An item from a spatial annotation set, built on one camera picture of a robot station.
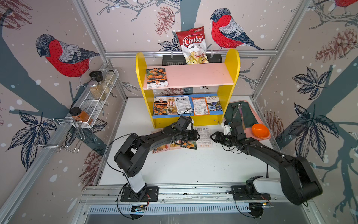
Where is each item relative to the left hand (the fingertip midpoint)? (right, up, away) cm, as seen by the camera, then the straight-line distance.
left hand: (199, 135), depth 87 cm
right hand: (+9, -1, +2) cm, 9 cm away
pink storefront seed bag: (-25, -10, +4) cm, 27 cm away
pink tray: (+38, 0, +14) cm, 40 cm away
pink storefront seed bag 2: (-17, -9, +6) cm, 20 cm away
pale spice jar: (-56, +37, -2) cm, 67 cm away
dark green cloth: (+41, +9, +20) cm, 46 cm away
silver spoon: (+37, +19, +27) cm, 49 cm away
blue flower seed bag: (+11, +19, +9) cm, 24 cm away
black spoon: (+32, +18, +27) cm, 46 cm away
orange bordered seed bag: (+1, +18, +9) cm, 20 cm away
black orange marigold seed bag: (-5, -8, +6) cm, 11 cm away
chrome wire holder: (-67, +4, -21) cm, 70 cm away
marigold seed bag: (-27, +18, +9) cm, 34 cm away
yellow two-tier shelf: (+7, +31, +37) cm, 48 cm away
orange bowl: (+44, +1, +9) cm, 45 cm away
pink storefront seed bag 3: (+4, -6, +8) cm, 10 cm away
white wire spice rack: (-61, +18, -12) cm, 65 cm away
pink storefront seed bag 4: (-19, +19, +9) cm, 28 cm away
